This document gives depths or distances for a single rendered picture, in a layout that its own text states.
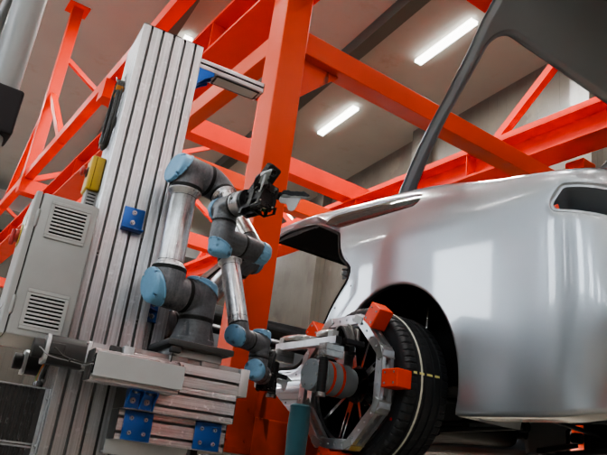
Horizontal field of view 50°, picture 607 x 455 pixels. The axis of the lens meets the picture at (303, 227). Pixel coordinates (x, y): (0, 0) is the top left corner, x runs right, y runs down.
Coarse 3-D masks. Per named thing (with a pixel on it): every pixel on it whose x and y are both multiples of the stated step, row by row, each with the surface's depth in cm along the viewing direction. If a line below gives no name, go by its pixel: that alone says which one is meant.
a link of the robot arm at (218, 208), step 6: (222, 198) 200; (228, 198) 197; (210, 204) 204; (216, 204) 201; (222, 204) 198; (210, 210) 202; (216, 210) 200; (222, 210) 199; (228, 210) 197; (210, 216) 204; (216, 216) 199; (222, 216) 198; (228, 216) 198; (234, 216) 198
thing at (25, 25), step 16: (16, 0) 60; (32, 0) 60; (0, 16) 84; (16, 16) 59; (32, 16) 60; (0, 32) 86; (16, 32) 59; (32, 32) 60; (0, 48) 58; (16, 48) 58; (32, 48) 60; (0, 64) 57; (16, 64) 58; (0, 80) 57; (16, 80) 58; (0, 96) 56; (16, 96) 57; (0, 112) 56; (16, 112) 57; (0, 128) 56; (0, 144) 56
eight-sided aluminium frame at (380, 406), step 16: (336, 320) 283; (352, 320) 274; (368, 336) 263; (384, 352) 253; (304, 400) 286; (384, 400) 248; (368, 416) 248; (384, 416) 249; (320, 432) 276; (352, 432) 253; (368, 432) 252; (336, 448) 258; (352, 448) 252
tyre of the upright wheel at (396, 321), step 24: (360, 312) 284; (408, 336) 262; (432, 336) 274; (408, 360) 253; (432, 360) 261; (432, 384) 256; (408, 408) 248; (432, 408) 254; (384, 432) 250; (432, 432) 256
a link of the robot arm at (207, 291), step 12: (192, 276) 219; (192, 288) 214; (204, 288) 218; (216, 288) 221; (192, 300) 214; (204, 300) 216; (216, 300) 221; (180, 312) 217; (192, 312) 214; (204, 312) 215
